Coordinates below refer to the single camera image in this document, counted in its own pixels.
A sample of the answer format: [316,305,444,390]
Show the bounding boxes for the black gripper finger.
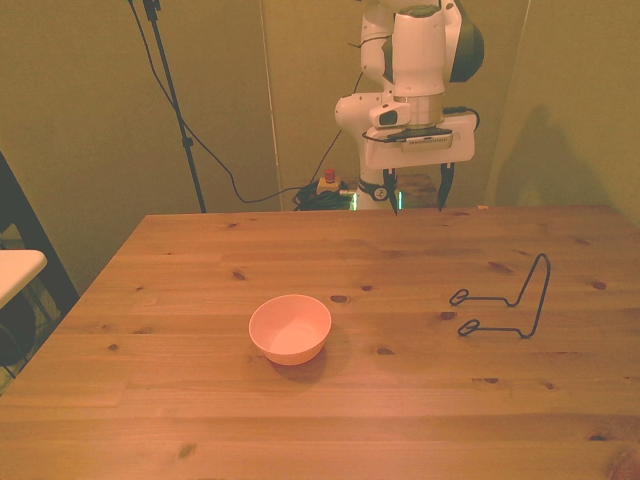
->
[436,162,456,213]
[382,168,400,217]

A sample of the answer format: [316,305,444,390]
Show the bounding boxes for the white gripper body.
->
[362,113,477,171]

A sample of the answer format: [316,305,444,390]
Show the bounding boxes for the pink plastic bowl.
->
[248,294,333,366]

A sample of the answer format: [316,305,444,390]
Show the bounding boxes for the yellow emergency stop button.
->
[317,168,347,198]

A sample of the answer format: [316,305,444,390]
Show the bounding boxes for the black tripod stand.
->
[142,0,208,214]

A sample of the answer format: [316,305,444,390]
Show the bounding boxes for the white side table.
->
[0,249,49,310]

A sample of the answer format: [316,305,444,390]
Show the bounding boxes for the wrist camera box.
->
[398,127,456,151]

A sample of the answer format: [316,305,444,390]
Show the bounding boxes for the green coiled cable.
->
[291,182,359,212]

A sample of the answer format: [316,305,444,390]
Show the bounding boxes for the black wire rack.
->
[448,253,552,340]

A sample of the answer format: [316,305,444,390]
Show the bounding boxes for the black hanging cable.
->
[126,0,306,205]

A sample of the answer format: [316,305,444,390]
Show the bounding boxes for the black chair frame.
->
[0,149,81,382]

